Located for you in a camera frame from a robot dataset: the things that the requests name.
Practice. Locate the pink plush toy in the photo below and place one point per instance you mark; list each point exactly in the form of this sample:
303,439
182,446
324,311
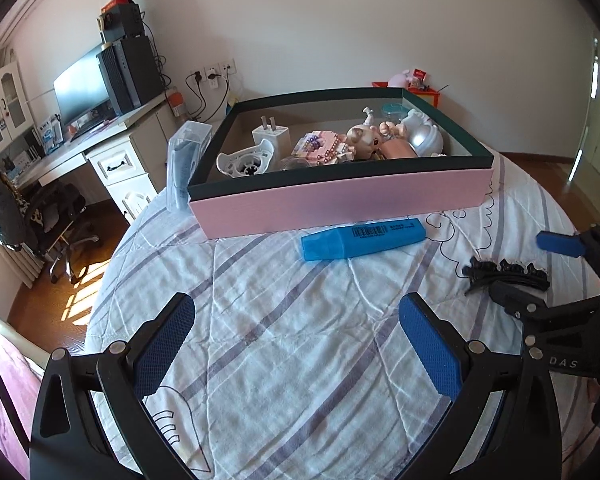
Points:
400,78

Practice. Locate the black office chair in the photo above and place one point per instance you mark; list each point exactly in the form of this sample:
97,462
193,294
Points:
15,210

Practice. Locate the red card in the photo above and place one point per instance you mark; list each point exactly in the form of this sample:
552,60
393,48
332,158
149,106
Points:
419,74

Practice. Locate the blue and white box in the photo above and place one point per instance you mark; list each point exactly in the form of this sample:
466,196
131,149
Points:
50,135

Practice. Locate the white striped quilt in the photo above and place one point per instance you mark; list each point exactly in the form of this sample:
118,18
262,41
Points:
280,310

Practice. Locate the orange and white bottle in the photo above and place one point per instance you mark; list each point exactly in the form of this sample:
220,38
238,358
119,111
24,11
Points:
176,102

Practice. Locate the red storage crate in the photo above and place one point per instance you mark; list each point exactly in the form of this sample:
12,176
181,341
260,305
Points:
425,91

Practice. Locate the white egg-shaped device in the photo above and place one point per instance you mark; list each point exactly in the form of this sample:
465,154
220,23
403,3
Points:
422,132

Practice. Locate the white charger plug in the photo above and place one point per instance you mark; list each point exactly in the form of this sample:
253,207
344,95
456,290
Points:
271,135

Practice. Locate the pink storage box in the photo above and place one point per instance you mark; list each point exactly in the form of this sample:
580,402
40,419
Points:
340,205

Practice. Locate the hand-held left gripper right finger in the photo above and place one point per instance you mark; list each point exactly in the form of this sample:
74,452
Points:
430,350

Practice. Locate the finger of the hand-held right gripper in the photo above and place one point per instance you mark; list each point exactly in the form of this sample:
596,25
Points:
515,300
557,242

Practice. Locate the pink printed bedsheet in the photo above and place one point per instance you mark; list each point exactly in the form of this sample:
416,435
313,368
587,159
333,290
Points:
10,385

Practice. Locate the black computer monitor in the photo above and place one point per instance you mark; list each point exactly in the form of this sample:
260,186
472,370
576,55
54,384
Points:
82,90

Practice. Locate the blue and yellow snack bag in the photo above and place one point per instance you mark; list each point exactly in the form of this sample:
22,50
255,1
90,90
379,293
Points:
232,101

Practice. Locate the small pig figurine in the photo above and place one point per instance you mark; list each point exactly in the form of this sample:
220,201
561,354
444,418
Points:
362,137

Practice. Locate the teal round case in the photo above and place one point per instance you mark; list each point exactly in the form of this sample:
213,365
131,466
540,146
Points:
392,109

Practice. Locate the clear plastic box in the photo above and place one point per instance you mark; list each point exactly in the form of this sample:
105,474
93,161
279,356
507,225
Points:
185,160

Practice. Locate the white glass-door cabinet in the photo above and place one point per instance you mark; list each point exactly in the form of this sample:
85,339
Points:
2,110

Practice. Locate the black computer tower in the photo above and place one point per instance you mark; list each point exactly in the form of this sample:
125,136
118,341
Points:
130,75

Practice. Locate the black keyboard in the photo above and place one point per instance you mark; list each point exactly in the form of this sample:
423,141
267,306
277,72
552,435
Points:
87,128

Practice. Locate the black hair clip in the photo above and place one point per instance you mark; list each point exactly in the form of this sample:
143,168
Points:
510,267

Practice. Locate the black speaker box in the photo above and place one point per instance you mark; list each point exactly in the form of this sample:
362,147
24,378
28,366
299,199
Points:
122,22

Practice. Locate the white radiator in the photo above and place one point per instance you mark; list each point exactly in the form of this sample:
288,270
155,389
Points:
27,267

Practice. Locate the white wall socket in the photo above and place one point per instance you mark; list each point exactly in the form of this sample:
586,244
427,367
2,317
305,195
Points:
227,66
212,71
196,75

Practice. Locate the white desk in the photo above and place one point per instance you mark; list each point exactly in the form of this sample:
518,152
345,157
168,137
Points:
125,160

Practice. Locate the white air conditioner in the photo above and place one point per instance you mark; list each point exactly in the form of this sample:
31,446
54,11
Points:
22,10

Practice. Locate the white paw-shaped gadget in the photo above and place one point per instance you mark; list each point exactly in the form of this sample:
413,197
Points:
245,160

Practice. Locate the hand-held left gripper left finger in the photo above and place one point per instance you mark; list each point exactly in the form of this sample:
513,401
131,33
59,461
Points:
165,350

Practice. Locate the blue highlighter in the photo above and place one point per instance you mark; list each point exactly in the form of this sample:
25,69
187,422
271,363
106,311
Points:
362,240

